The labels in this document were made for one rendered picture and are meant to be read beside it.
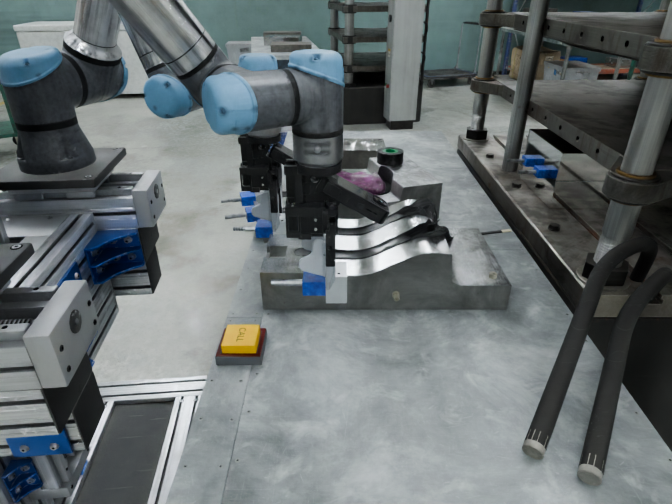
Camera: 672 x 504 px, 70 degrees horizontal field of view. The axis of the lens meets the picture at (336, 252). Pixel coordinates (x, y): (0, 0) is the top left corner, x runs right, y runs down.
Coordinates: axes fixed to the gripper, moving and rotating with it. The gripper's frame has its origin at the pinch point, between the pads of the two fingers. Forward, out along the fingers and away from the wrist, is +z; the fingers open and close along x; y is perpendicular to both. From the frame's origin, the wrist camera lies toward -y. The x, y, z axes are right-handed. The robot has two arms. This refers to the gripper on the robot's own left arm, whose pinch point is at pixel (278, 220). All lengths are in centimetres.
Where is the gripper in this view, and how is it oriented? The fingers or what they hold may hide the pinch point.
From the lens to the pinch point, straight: 110.6
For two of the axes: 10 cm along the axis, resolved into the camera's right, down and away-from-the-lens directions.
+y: -10.0, 0.0, 0.0
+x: 0.0, 4.9, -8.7
